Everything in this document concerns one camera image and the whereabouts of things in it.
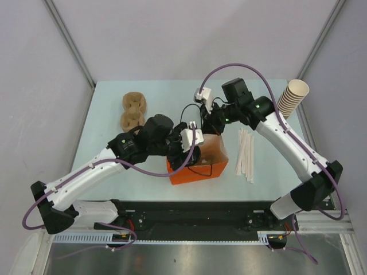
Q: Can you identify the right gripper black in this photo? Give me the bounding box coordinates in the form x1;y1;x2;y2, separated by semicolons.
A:
200;100;239;136

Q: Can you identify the aluminium rail frame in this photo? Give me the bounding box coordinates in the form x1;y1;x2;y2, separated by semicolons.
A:
44;211;366;274

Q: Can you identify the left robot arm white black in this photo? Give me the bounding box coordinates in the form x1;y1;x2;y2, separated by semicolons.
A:
30;115;204;234

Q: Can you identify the single pulp cup carrier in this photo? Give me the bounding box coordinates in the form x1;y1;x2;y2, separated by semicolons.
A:
200;150;222;165

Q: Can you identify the brown pulp cup carrier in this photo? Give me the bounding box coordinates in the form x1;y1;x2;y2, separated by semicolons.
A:
120;92;147;132

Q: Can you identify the white cable duct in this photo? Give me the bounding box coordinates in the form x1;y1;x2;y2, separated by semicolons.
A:
52;232;269;245

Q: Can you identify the bundle of wrapped straws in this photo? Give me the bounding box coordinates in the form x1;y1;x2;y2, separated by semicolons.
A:
235;128;254;184

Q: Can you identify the stack of paper cups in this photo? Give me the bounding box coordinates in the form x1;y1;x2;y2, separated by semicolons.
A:
277;79;310;119

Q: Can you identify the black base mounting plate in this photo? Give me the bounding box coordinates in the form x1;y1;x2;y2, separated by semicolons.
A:
94;200;335;238

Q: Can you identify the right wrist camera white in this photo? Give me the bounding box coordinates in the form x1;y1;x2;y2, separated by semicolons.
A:
193;87;214;114

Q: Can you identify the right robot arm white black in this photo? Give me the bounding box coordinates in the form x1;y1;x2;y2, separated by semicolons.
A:
194;78;343;230

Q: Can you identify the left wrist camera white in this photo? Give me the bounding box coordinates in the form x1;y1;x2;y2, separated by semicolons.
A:
179;121;204;152

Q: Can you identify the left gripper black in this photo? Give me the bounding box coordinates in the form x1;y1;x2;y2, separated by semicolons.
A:
149;123;196;170

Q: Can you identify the orange paper bag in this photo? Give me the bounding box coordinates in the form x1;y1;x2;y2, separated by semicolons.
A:
169;134;228;185

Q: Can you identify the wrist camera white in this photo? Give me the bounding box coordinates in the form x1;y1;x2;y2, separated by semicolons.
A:
193;87;214;114
179;121;204;152

